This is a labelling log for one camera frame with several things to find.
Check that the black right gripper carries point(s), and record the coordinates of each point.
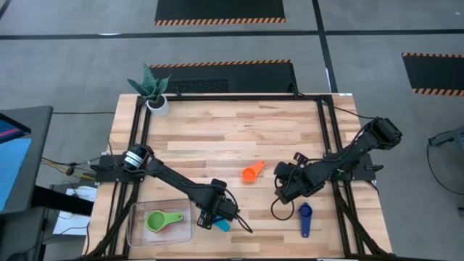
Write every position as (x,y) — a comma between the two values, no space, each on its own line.
(304,179)

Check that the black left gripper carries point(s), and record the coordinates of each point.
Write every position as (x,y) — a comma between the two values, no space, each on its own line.
(219,204)

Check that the light blue measuring cup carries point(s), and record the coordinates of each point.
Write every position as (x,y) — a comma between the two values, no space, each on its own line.
(223,225)

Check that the orange measuring cup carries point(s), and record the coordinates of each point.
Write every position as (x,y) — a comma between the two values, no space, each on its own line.
(250,174)

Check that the red measuring cup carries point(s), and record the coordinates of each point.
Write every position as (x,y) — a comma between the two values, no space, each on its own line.
(170,231)

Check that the green measuring cup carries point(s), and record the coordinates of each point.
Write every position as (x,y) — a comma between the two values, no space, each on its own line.
(156,221)

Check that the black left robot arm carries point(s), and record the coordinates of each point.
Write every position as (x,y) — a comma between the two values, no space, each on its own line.
(174,177)

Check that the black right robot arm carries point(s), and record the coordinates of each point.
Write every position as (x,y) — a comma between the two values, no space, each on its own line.
(362,145)

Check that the clear plastic basket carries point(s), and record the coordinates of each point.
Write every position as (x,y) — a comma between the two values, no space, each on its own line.
(137,237)

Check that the black hazard-striped floor mat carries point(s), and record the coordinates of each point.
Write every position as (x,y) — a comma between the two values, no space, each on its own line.
(217,9)
(253,78)
(435,72)

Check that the white plant pot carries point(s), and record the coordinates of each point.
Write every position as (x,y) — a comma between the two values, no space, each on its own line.
(159,108)

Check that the green snake plant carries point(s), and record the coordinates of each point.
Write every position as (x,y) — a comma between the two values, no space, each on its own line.
(150,85)

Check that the white paper sheet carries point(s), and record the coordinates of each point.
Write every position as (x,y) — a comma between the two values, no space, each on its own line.
(69,221)

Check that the black side stand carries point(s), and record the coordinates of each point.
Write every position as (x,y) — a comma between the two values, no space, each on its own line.
(61,201)

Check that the dark grey equipment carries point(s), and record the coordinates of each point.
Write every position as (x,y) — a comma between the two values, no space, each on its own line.
(453,137)

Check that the monitor with blue screen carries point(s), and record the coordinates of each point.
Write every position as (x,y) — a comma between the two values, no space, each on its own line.
(14,163)

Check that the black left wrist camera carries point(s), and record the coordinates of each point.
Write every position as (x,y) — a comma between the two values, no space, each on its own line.
(219,183)

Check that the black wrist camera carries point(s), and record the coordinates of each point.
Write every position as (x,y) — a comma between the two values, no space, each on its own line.
(300,158)
(219,183)

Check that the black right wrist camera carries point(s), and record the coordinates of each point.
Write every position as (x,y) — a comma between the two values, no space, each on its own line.
(300,158)

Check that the black aluminium table frame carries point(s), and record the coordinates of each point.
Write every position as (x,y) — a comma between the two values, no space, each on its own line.
(326,119)

